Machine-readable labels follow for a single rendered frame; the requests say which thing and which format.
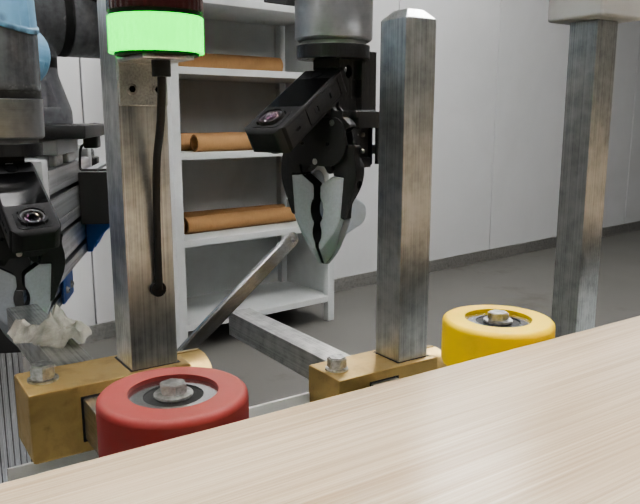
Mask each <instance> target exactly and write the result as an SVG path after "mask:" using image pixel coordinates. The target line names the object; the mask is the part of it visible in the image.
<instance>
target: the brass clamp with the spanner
mask: <svg viewBox="0 0 640 504"><path fill-rule="evenodd" d="M168 367H204V368H212V366H211V363H210V361H209V359H208V357H207V356H206V354H205V353H204V352H202V351H201V350H199V349H198V348H195V349H189V350H184V351H179V352H177V362H173V363H168V364H163V365H158V366H153V367H148V368H143V369H138V370H133V371H132V370H131V369H130V368H129V367H127V366H126V365H125V364H124V363H123V362H122V361H121V360H119V359H118V358H117V355H115V356H109V357H104V358H99V359H93V360H88V361H82V362H77V363H72V364H66V365H61V366H56V367H54V369H55V373H57V374H58V375H59V379H58V380H57V381H56V382H54V383H51V384H47V385H30V384H28V383H27V378H28V377H30V371H29V372H23V373H18V374H15V376H14V383H15V395H16V406H17V418H18V429H19V437H20V439H21V441H22V443H23V445H24V447H25V448H26V450H27V452H28V454H29V456H30V458H31V459H32V461H33V463H34V464H40V463H44V462H48V461H52V460H56V459H60V458H64V457H67V456H71V455H75V454H79V453H83V452H87V451H91V450H94V448H93V447H92V446H91V444H90V443H89V442H88V440H87V439H86V432H85V418H84V403H83V400H84V399H85V398H90V397H95V396H99V394H100V393H101V392H102V391H103V390H104V389H105V388H106V387H107V386H109V385H110V384H112V383H114V382H115V381H117V380H119V379H122V378H124V377H127V376H129V375H132V374H136V373H139V372H143V371H148V370H153V369H160V368H168Z"/></svg>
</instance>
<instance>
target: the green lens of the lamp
mask: <svg viewBox="0 0 640 504"><path fill-rule="evenodd" d="M106 18H107V37H108V53H110V54H114V52H116V51H125V50H172V51H186V52H194V53H198V54H200V55H199V56H203V55H204V54H205V53H204V20H203V18H202V17H200V16H196V15H192V14H185V13H177V12H163V11H127V12H117V13H111V14H108V15H107V16H106Z"/></svg>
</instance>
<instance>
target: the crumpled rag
mask: <svg viewBox="0 0 640 504"><path fill-rule="evenodd" d="M91 332H92V331H91V329H90V328H89V327H88V326H87V325H85V324H84V323H83V322H82V321H79V320H73V319H70V318H68V317H67V316H66V314H65V313H64V311H63V310H62V309H61V308H60V307H59V306H58V305H57V304H55V305H54V307H53V310H52V313H51V312H50V311H49V314H48V317H47V319H45V320H44V321H43V322H42V323H41V324H40V325H37V324H35V325H34V324H32V325H31V324H29V323H27V322H26V320H25V319H16V320H15V321H14V322H13V325H12V327H11V328H10V330H9V331H8V332H7V334H9V335H10V337H11V338H12V339H13V342H14V343H15V344H17V343H18V344H19V343H25V342H26V343H30V342H31V343H33V345H35V346H36V344H37V346H38V345H39V346H40V345H41V347H42V346H48V347H53V346H54V347H55V348H59V349H60V348H62V349H63V348H64V346H65V345H66V343H67V342H68V340H69V339H71V338H75V339H76V340H78V341H79V342H82V343H83V344H84V341H86V340H85V339H86V338H85V337H87V336H89V334H90V335H91V334H92V333H91ZM7 334H6V335H7ZM6 335H5V336H6Z"/></svg>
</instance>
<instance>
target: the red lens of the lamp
mask: <svg viewBox="0 0 640 504"><path fill-rule="evenodd" d="M133 6H158V7H173V8H182V9H188V10H193V11H196V12H199V13H200V16H202V15H203V0H106V12H107V13H109V14H110V12H109V11H110V10H111V9H114V8H120V7H133Z"/></svg>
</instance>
